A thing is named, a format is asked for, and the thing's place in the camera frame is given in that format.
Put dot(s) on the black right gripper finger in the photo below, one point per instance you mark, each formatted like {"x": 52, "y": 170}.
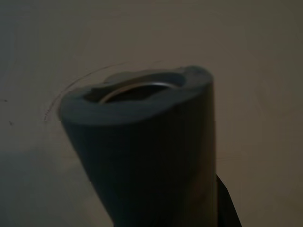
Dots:
{"x": 227, "y": 205}

